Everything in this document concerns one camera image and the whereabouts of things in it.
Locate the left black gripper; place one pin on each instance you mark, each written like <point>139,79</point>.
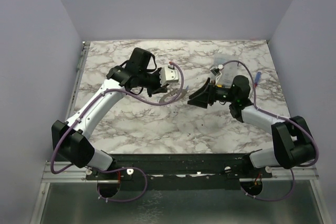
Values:
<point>158,89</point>

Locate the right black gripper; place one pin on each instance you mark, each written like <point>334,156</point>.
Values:
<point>210,94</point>

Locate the perforated metal ring disc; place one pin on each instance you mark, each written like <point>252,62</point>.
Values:
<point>172,94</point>

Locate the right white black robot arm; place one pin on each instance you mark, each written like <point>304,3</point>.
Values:
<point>291,138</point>

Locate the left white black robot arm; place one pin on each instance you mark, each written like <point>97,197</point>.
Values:
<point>71,138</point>

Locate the clear plastic screw box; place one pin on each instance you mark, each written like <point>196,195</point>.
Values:
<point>227,70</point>

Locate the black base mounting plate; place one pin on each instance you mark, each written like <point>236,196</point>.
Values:
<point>180,171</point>

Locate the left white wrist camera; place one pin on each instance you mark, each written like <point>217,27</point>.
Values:
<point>168,75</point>

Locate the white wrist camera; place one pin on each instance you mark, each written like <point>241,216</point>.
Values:
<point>216,72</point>
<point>168,75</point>

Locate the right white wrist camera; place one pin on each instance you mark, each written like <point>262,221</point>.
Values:
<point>216,72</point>

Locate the aluminium rail frame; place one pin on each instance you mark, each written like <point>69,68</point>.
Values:
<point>133,127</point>

